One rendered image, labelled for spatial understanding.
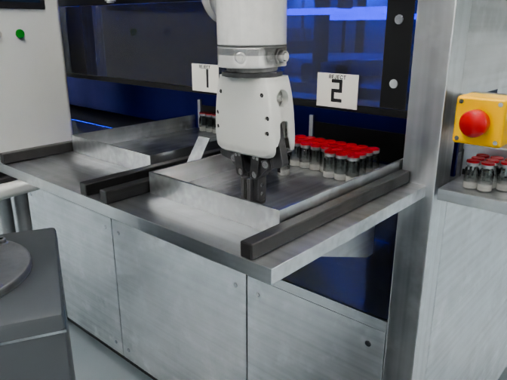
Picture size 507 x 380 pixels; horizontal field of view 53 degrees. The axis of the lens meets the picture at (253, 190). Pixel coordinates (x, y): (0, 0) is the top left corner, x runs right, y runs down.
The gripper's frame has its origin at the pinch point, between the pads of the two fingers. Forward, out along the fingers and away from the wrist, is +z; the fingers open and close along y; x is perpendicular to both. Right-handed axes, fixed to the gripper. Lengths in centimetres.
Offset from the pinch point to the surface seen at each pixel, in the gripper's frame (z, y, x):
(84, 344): 92, 112, -31
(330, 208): 2.6, -8.0, -6.5
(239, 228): 4.4, -0.5, 3.3
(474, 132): -5.7, -18.7, -27.1
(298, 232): 3.7, -8.0, 0.8
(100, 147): 1.6, 43.5, -4.7
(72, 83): -3, 112, -39
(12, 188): 12, 66, 4
